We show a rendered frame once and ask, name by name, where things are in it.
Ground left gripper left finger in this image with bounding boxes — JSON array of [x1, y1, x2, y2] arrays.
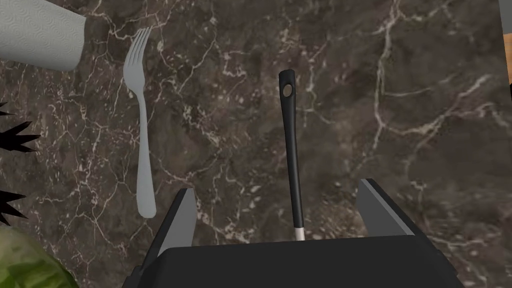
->
[[142, 187, 198, 271]]

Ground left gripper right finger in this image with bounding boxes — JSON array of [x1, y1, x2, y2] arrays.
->
[[355, 178, 426, 238]]

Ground silver fork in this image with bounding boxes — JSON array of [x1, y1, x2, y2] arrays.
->
[[122, 26, 158, 220]]

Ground green lettuce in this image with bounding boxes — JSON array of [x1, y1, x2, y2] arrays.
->
[[0, 226, 80, 288]]

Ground black spiky plant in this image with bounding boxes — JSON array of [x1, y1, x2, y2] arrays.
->
[[0, 101, 42, 227]]

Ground white paper towel roll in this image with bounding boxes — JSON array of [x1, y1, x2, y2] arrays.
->
[[0, 0, 87, 73]]

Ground black handled utensil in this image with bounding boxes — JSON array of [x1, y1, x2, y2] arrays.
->
[[278, 69, 306, 242]]

